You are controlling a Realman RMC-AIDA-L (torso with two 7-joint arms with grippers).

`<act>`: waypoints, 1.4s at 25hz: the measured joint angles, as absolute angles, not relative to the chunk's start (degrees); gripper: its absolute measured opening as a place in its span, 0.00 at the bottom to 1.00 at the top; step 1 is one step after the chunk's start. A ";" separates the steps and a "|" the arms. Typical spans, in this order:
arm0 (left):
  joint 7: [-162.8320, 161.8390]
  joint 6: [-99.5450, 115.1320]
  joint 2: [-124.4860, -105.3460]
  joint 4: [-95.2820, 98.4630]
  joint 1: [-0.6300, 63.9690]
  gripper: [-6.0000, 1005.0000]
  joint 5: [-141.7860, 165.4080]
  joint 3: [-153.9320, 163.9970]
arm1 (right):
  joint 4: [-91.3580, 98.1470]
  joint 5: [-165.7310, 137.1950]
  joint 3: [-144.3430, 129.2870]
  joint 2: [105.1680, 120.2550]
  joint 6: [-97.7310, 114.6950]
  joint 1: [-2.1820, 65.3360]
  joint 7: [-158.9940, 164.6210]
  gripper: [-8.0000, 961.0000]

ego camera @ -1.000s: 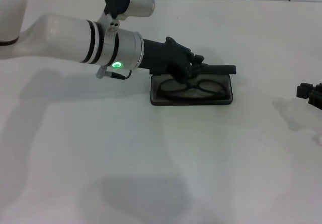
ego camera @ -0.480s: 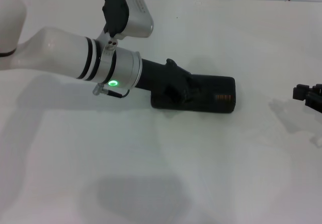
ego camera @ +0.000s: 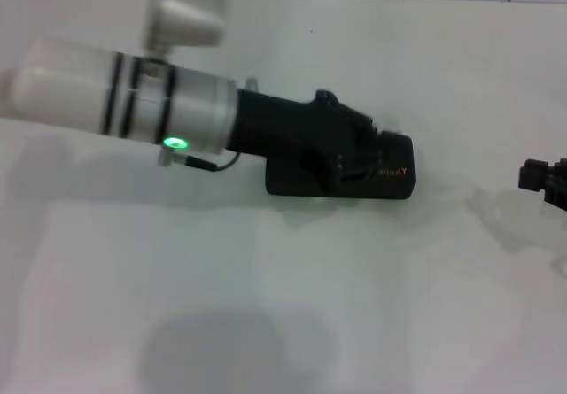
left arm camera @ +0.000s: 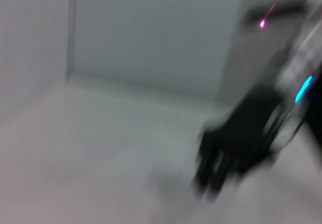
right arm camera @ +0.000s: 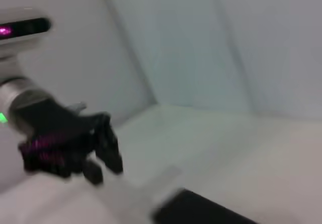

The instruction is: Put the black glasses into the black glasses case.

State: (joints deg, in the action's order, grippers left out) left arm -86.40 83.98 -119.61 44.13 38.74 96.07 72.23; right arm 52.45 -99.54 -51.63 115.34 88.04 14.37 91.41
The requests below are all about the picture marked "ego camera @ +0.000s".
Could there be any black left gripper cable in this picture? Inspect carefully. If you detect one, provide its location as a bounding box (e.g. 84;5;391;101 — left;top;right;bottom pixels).
158;151;244;174

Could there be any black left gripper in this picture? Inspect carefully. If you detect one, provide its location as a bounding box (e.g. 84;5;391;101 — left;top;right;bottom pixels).
224;87;387;192

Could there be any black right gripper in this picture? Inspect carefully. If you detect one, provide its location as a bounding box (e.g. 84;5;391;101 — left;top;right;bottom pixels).
517;157;567;212

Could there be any black glasses case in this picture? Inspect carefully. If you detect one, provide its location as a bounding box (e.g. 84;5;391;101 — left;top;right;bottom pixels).
265;131;417;202

